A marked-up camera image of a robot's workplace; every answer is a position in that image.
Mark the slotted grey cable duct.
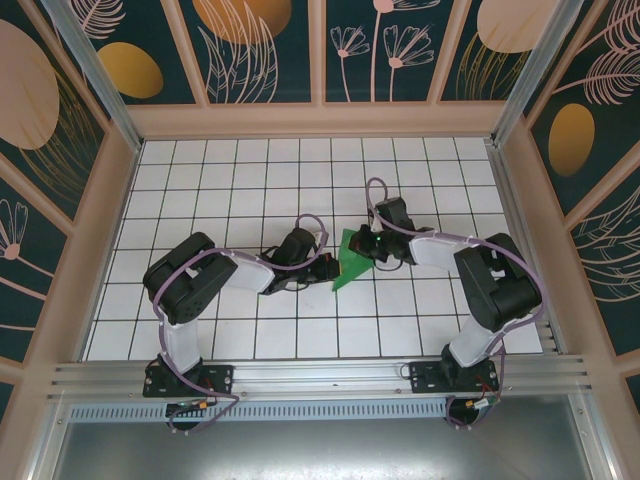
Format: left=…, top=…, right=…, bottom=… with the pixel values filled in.
left=67, top=403, right=449, bottom=422

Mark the grey metal sheet panel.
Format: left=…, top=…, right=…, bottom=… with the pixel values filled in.
left=29, top=418, right=617, bottom=480

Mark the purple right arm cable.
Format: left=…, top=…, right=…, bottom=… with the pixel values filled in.
left=364, top=177, right=545, bottom=430

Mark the aluminium corner post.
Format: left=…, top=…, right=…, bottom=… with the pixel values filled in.
left=42, top=0, right=145, bottom=152
left=491, top=0, right=585, bottom=147

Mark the aluminium side rail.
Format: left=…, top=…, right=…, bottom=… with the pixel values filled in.
left=486, top=141, right=570, bottom=357

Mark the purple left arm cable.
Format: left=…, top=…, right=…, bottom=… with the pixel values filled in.
left=153, top=213, right=330, bottom=435

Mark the small circuit board with connector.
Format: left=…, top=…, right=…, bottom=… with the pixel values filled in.
left=166, top=399, right=217, bottom=417
left=464, top=396, right=501, bottom=414

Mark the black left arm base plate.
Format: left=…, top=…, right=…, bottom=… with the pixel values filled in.
left=143, top=363, right=235, bottom=399

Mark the long aluminium mounting rail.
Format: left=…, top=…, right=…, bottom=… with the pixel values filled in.
left=47, top=354, right=594, bottom=402

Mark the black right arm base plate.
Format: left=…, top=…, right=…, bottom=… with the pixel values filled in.
left=409, top=360, right=499, bottom=394

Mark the green cloth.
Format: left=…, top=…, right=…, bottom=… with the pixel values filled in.
left=330, top=227, right=375, bottom=292

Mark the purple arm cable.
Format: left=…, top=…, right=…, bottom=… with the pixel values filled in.
left=153, top=213, right=330, bottom=435
left=364, top=177, right=545, bottom=430

